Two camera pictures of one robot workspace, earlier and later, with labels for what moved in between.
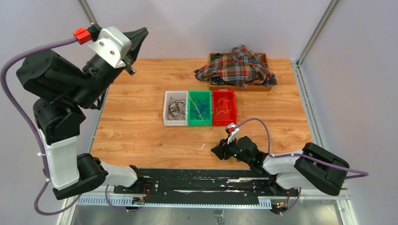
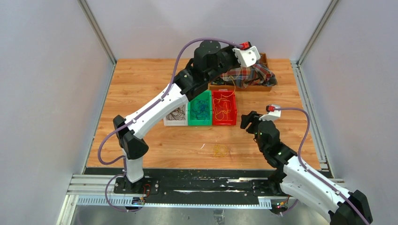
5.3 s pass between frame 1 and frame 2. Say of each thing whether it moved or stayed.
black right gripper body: moved
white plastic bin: stayed
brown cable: stayed
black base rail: stayed
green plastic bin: stayed
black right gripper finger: moved
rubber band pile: moved
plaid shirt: stayed
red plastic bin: stayed
